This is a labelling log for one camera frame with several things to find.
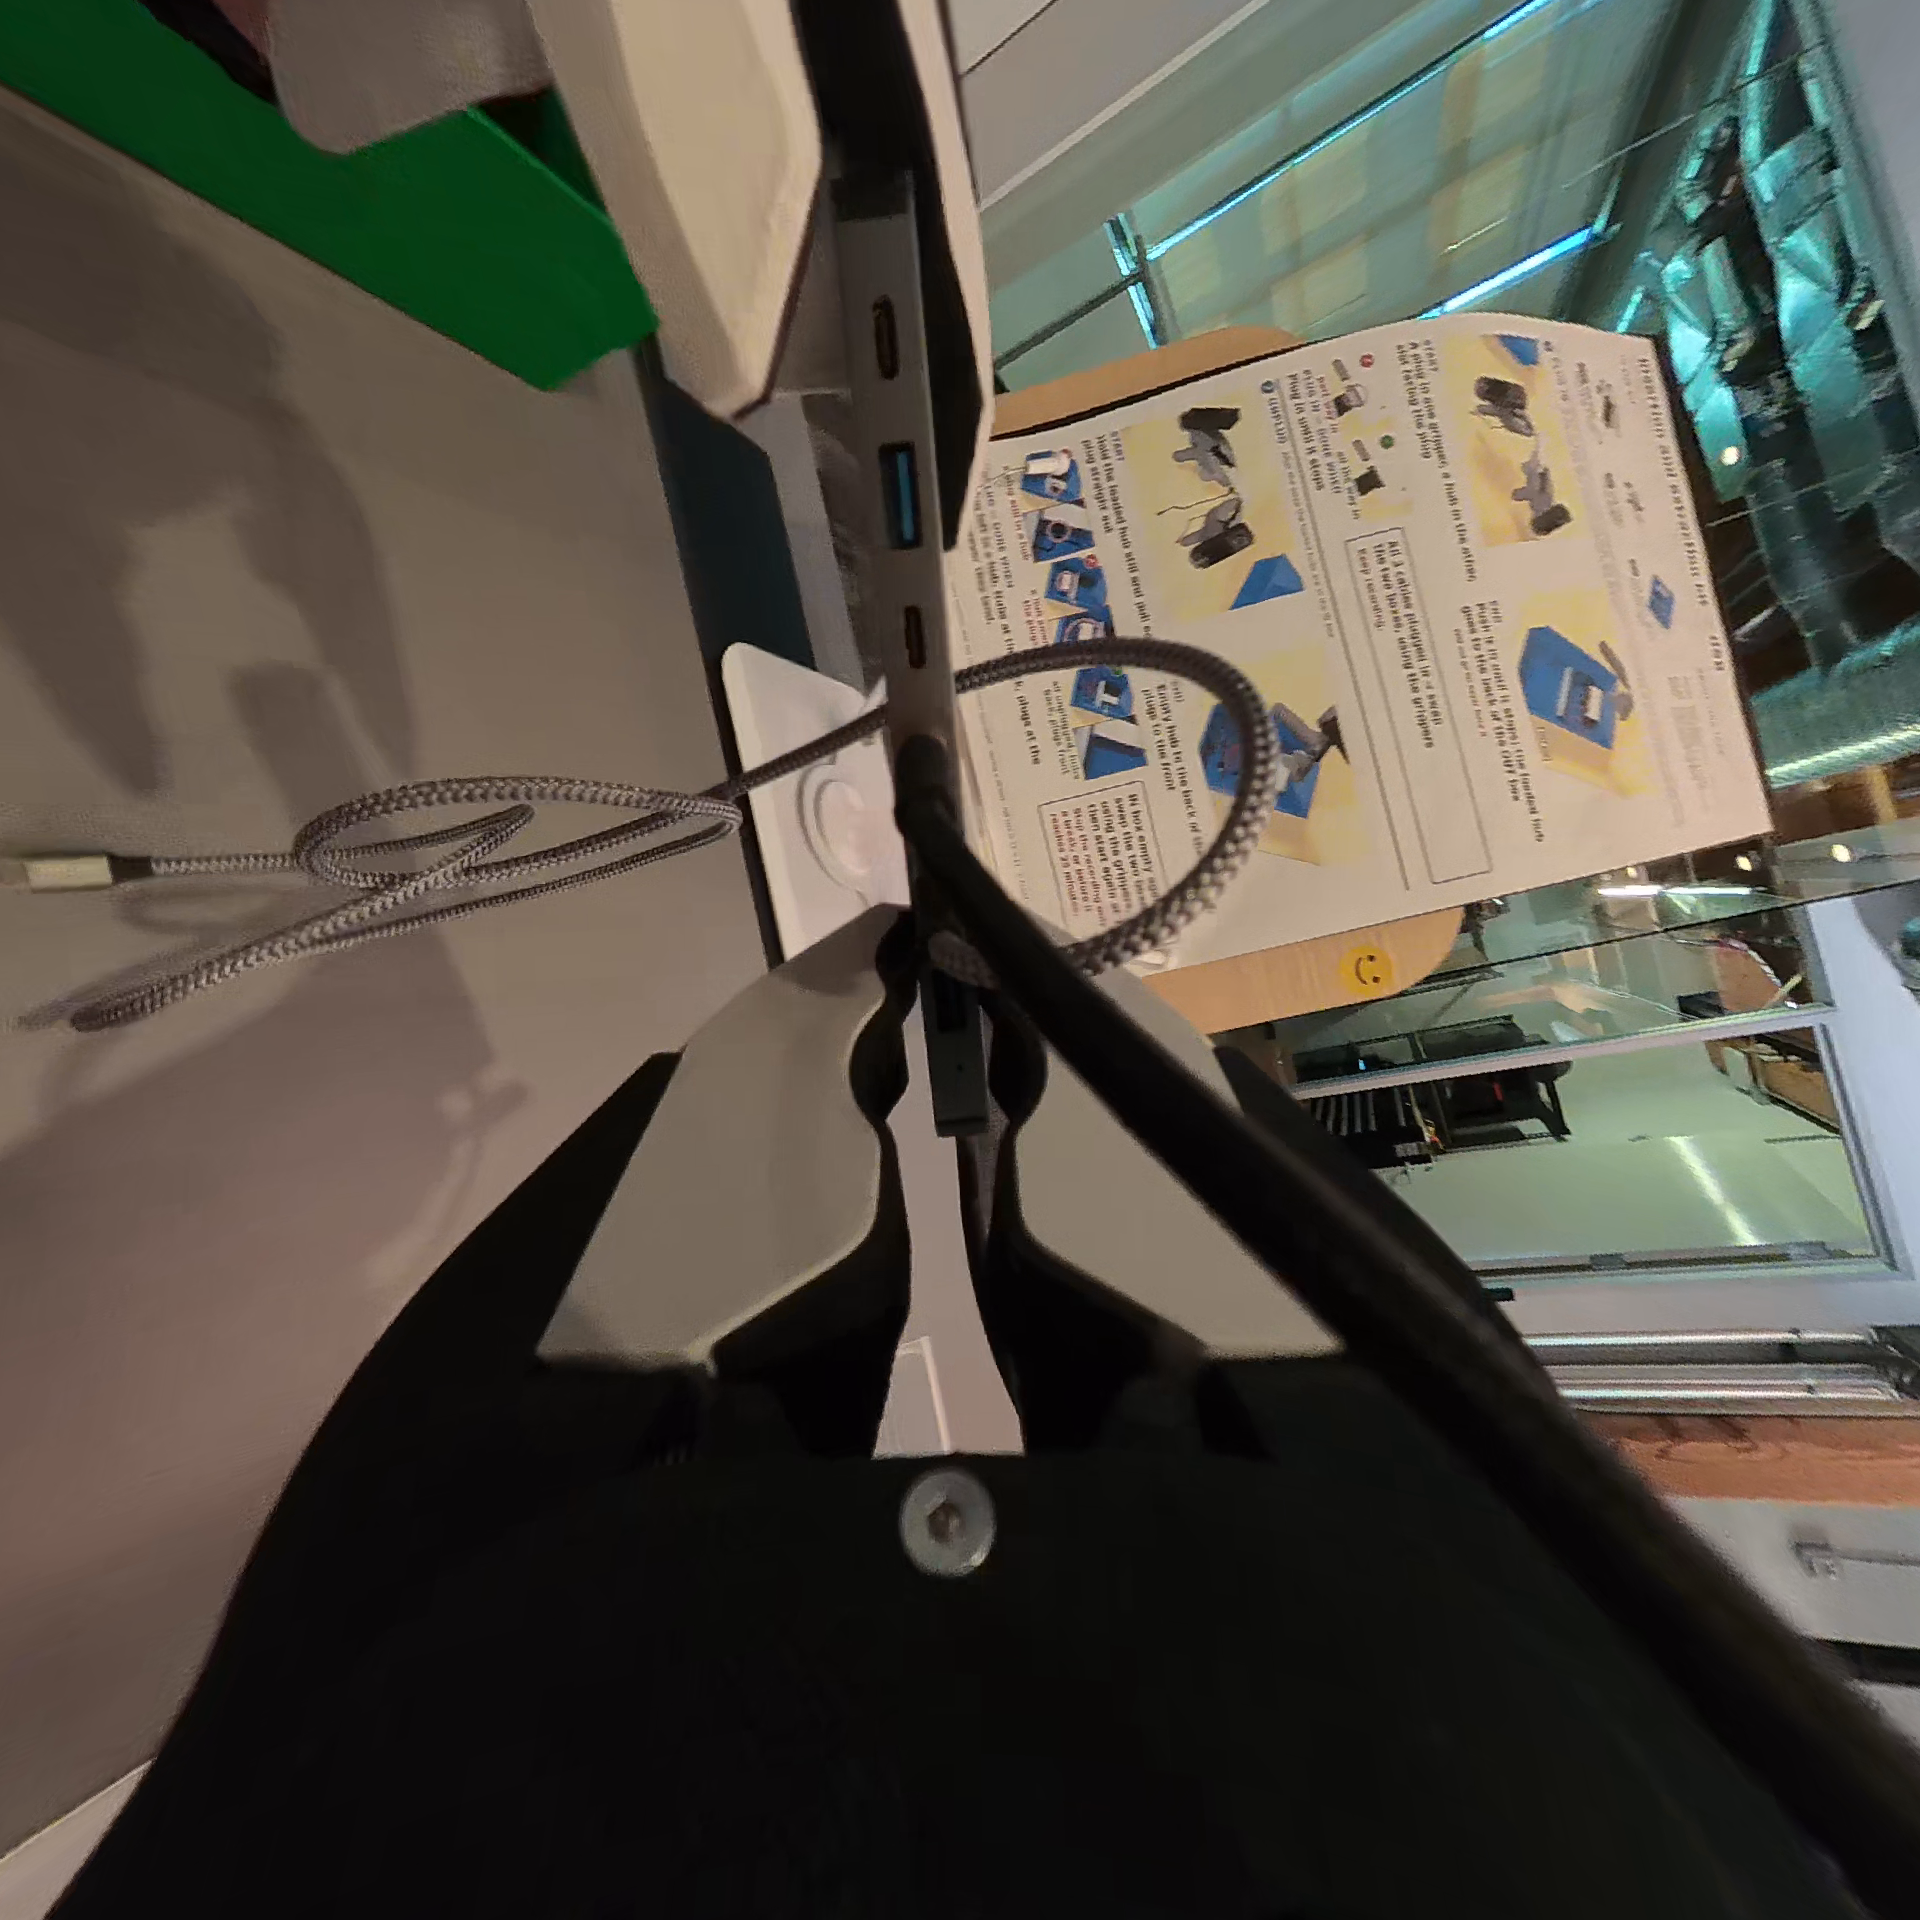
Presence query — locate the black cable orange plug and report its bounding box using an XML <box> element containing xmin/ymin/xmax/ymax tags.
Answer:
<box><xmin>896</xmin><ymin>732</ymin><xmax>1920</xmax><ymax>1920</ymax></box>

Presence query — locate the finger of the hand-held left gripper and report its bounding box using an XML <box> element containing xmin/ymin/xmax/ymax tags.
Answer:
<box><xmin>536</xmin><ymin>0</ymin><xmax>999</xmax><ymax>444</ymax></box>

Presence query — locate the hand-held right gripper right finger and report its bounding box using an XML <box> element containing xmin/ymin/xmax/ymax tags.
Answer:
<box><xmin>970</xmin><ymin>913</ymin><xmax>1353</xmax><ymax>1454</ymax></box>

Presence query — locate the green plastic bin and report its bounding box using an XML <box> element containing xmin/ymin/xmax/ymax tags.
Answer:
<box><xmin>0</xmin><ymin>0</ymin><xmax>662</xmax><ymax>394</ymax></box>

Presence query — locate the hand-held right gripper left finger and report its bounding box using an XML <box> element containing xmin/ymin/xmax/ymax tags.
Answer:
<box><xmin>532</xmin><ymin>900</ymin><xmax>920</xmax><ymax>1461</ymax></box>

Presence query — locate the white charging pad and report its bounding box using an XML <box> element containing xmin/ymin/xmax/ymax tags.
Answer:
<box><xmin>719</xmin><ymin>642</ymin><xmax>940</xmax><ymax>968</ymax></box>

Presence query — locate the grey braided usb cable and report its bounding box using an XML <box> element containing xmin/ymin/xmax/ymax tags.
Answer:
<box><xmin>12</xmin><ymin>633</ymin><xmax>1280</xmax><ymax>1143</ymax></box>

